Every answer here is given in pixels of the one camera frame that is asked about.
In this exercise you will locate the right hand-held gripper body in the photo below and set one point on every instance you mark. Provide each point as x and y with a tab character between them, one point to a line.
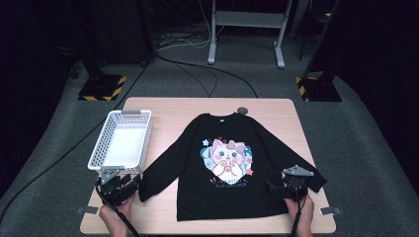
294	184

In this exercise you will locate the grey table edge clip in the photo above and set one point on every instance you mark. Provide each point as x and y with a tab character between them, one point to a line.
87	209
330	210

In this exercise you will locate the person's right hand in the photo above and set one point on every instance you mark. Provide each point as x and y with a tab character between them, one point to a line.
304	214

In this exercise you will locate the round grey table grommet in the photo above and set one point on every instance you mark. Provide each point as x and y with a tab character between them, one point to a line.
242	110

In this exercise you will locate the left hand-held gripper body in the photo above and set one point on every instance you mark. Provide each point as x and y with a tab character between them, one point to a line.
110	191

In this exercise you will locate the black long-sleeve cat-print shirt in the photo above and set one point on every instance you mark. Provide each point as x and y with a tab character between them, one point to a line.
197	197

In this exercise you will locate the person's left hand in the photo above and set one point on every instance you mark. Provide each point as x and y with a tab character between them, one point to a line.
115	214

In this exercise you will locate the black stand with striped base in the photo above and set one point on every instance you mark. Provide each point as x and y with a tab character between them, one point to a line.
102	87
318	89

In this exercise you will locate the white perforated plastic basket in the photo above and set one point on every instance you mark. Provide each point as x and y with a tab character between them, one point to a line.
125	144

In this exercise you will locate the grey metal stand frame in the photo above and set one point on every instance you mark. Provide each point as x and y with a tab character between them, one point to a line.
248	19

